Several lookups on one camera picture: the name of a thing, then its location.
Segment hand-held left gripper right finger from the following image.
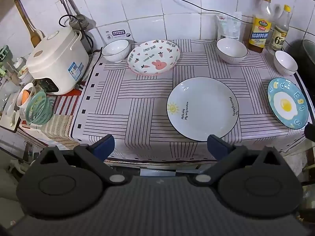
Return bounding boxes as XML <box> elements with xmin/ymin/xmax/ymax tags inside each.
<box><xmin>192</xmin><ymin>134</ymin><xmax>284</xmax><ymax>186</ymax></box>

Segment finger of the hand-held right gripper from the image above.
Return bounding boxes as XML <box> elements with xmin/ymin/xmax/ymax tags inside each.
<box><xmin>304</xmin><ymin>122</ymin><xmax>315</xmax><ymax>142</ymax></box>

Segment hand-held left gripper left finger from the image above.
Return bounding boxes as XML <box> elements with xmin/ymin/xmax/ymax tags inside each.
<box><xmin>34</xmin><ymin>134</ymin><xmax>128</xmax><ymax>186</ymax></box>

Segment blue fried egg print plate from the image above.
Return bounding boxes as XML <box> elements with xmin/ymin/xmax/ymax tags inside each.
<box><xmin>267</xmin><ymin>77</ymin><xmax>309</xmax><ymax>129</ymax></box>

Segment white plate with sun print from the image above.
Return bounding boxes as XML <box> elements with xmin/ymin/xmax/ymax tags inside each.
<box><xmin>167</xmin><ymin>77</ymin><xmax>239</xmax><ymax>142</ymax></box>

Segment small white dark-rimmed bowl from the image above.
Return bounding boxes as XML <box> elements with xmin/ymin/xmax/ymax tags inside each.
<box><xmin>274</xmin><ymin>50</ymin><xmax>299</xmax><ymax>76</ymax></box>

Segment bunny and carrot print plate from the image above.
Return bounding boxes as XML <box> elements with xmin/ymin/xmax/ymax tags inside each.
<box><xmin>127</xmin><ymin>40</ymin><xmax>181</xmax><ymax>76</ymax></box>

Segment large white dark-rimmed bowl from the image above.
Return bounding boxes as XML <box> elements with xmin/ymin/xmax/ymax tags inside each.
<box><xmin>216</xmin><ymin>38</ymin><xmax>248</xmax><ymax>64</ymax></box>

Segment striped tablecloth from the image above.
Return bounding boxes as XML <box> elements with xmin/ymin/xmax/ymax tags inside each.
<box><xmin>70</xmin><ymin>39</ymin><xmax>315</xmax><ymax>164</ymax></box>

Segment beige woven cloth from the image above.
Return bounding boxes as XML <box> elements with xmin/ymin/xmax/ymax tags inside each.
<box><xmin>41</xmin><ymin>114</ymin><xmax>77</xmax><ymax>150</ymax></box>

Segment red striped towel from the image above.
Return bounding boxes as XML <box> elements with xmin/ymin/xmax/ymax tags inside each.
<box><xmin>53</xmin><ymin>81</ymin><xmax>86</xmax><ymax>116</ymax></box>

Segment green plastic colander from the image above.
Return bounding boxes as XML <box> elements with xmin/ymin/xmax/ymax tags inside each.
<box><xmin>25</xmin><ymin>90</ymin><xmax>56</xmax><ymax>125</ymax></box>

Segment black cooking pot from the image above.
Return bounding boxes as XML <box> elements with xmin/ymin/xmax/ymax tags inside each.
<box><xmin>287</xmin><ymin>39</ymin><xmax>315</xmax><ymax>79</ymax></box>

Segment glass pot lid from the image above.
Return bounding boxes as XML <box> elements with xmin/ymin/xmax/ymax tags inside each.
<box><xmin>301</xmin><ymin>39</ymin><xmax>315</xmax><ymax>64</ymax></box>

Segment white cup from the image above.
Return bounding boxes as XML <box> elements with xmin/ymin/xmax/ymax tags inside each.
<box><xmin>16</xmin><ymin>82</ymin><xmax>37</xmax><ymax>115</ymax></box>

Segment clear vinegar bottle yellow cap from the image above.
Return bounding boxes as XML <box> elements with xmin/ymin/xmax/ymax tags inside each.
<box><xmin>269</xmin><ymin>4</ymin><xmax>292</xmax><ymax>52</ymax></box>

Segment white ribbed bowl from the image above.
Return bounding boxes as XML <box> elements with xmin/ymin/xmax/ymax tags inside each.
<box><xmin>101</xmin><ymin>39</ymin><xmax>130</xmax><ymax>63</ymax></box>

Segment white rice cooker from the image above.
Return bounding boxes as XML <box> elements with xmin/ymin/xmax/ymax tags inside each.
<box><xmin>26</xmin><ymin>26</ymin><xmax>90</xmax><ymax>95</ymax></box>

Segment cooking wine bottle yellow label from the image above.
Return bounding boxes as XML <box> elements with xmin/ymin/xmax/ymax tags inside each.
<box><xmin>247</xmin><ymin>0</ymin><xmax>272</xmax><ymax>53</ymax></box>

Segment white control panel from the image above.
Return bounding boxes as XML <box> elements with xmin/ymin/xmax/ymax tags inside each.
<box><xmin>105</xmin><ymin>29</ymin><xmax>132</xmax><ymax>41</ymax></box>

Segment white salt bag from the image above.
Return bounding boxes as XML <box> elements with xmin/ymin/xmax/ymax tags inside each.
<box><xmin>216</xmin><ymin>12</ymin><xmax>242</xmax><ymax>41</ymax></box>

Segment wooden spatula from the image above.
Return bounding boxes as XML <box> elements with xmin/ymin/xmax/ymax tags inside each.
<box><xmin>14</xmin><ymin>0</ymin><xmax>45</xmax><ymax>48</ymax></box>

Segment green plastic item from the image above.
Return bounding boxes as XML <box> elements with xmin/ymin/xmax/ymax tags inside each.
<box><xmin>0</xmin><ymin>45</ymin><xmax>13</xmax><ymax>62</ymax></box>

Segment metal pipe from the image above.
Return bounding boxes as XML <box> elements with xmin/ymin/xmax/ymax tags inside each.
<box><xmin>53</xmin><ymin>0</ymin><xmax>82</xmax><ymax>21</ymax></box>

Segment black rice cooker cord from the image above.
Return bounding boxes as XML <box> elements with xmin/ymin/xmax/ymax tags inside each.
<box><xmin>58</xmin><ymin>14</ymin><xmax>96</xmax><ymax>62</ymax></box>

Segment black power cable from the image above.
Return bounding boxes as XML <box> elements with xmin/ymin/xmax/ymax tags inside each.
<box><xmin>167</xmin><ymin>0</ymin><xmax>315</xmax><ymax>36</ymax></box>

